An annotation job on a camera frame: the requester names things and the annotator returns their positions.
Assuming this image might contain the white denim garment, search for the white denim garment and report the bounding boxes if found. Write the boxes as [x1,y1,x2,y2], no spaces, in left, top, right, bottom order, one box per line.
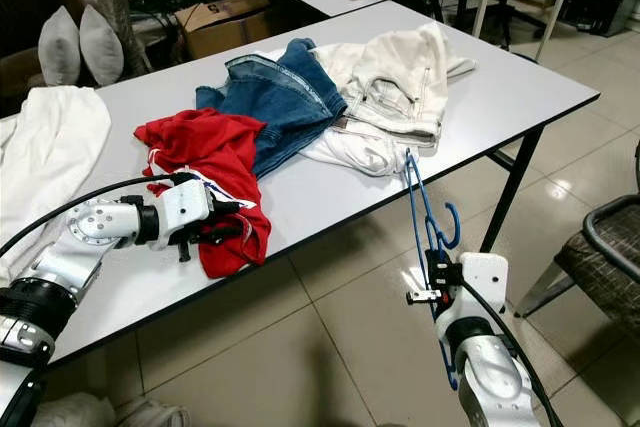
[305,117,446,180]

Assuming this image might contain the brown cardboard box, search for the brown cardboard box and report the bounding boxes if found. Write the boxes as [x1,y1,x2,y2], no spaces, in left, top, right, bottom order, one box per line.
[172,0,271,60]

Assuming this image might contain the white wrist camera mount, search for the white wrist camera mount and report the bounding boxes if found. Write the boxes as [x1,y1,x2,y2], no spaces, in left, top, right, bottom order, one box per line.
[155,179,213,246]
[460,252,511,320]

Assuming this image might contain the large white garment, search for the large white garment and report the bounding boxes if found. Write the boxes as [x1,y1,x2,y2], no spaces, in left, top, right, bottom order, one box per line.
[0,85,113,283]

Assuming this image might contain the blue denim jeans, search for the blue denim jeans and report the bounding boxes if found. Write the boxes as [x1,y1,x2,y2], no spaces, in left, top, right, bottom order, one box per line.
[195,37,351,180]

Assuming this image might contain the black table leg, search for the black table leg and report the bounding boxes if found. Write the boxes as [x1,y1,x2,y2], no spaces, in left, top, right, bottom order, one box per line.
[480,125,551,253]

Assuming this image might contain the dark brown armchair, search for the dark brown armchair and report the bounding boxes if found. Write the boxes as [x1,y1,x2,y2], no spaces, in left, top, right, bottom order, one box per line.
[0,0,83,118]

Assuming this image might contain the brown wicker chair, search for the brown wicker chair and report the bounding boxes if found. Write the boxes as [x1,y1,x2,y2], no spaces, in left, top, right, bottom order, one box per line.
[520,142,640,333]

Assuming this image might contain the blue plastic hanger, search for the blue plastic hanger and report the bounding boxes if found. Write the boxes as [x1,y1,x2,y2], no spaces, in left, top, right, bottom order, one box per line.
[403,147,463,391]

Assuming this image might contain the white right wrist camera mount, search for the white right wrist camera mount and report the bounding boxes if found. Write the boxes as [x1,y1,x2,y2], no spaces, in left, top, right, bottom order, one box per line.
[460,252,511,320]

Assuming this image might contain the red t-shirt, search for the red t-shirt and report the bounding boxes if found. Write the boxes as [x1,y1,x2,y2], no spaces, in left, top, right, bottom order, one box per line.
[133,107,273,280]

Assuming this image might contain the cream denim trousers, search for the cream denim trousers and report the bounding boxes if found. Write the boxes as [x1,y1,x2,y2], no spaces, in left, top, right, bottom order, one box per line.
[315,22,476,148]

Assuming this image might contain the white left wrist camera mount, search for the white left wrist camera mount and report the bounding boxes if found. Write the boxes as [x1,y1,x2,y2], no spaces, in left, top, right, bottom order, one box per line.
[155,179,213,246]

